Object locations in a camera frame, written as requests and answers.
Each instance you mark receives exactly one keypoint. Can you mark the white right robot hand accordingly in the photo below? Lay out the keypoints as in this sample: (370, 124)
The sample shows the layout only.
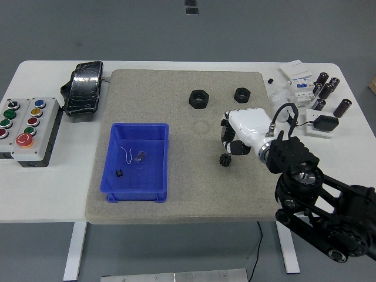
(249, 126)

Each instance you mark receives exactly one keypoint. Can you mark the small black hex nut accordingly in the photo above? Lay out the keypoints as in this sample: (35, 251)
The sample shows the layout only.
(242, 95)

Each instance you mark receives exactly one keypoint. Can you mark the small black gear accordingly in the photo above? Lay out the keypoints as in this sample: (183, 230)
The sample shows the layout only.
(224, 161)

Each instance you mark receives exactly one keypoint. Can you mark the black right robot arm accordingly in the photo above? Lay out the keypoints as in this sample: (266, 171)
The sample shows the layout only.
(293, 155)

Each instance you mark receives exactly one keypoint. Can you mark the large black hex nut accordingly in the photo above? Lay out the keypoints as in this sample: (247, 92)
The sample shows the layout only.
(199, 100)

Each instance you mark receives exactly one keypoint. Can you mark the blue plastic box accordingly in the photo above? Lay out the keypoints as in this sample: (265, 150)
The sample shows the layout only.
(138, 182)

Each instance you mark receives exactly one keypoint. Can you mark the brown cardboard box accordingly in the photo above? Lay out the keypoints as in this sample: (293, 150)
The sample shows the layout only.
(373, 83)

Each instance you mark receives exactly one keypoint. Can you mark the button box with emergency stop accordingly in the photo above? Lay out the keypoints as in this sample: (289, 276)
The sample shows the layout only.
(38, 141)

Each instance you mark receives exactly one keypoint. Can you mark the clear plastic bag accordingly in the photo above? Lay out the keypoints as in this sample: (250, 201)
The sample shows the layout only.
(277, 98)

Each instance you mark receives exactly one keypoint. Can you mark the white square plate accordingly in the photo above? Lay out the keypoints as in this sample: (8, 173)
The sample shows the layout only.
(311, 130)

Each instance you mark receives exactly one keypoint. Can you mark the white circuit breaker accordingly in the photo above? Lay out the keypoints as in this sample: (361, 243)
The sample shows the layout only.
(302, 92)

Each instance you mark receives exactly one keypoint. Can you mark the white flat carton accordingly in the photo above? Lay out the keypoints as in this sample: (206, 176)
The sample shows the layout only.
(293, 70)

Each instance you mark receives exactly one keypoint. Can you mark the dark brown capacitor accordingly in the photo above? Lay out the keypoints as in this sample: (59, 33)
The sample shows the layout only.
(321, 78)
(334, 82)
(317, 88)
(342, 108)
(326, 91)
(319, 104)

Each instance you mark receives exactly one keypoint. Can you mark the black power adapter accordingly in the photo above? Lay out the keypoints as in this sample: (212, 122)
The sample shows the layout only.
(326, 122)

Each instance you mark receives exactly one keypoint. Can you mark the grey-brown mat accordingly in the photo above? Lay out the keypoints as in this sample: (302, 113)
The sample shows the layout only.
(182, 176)

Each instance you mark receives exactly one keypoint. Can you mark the white thread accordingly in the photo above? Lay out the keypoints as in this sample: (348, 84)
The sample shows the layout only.
(128, 152)

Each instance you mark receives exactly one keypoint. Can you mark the white table leg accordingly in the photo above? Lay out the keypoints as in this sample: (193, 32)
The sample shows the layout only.
(289, 249)
(75, 249)

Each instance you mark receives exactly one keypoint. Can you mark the tiny black plastic part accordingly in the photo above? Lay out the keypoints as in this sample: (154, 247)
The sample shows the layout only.
(118, 173)

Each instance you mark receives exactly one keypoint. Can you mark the silver metal plate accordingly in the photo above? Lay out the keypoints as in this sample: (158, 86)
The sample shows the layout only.
(173, 276)

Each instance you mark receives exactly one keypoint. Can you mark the button box with selector switch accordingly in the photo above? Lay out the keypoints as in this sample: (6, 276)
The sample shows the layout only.
(8, 117)

